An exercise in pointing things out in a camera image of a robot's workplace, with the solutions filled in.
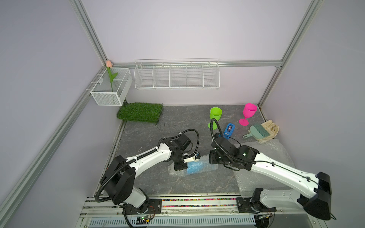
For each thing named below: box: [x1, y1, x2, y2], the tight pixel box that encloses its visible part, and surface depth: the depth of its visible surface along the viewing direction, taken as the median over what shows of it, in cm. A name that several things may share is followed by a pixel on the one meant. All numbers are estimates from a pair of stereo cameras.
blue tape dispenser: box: [222, 122, 236, 140], surface depth 103 cm
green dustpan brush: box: [242, 123, 270, 139], surface depth 105 cm
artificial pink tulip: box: [105, 60, 119, 93], surface depth 91 cm
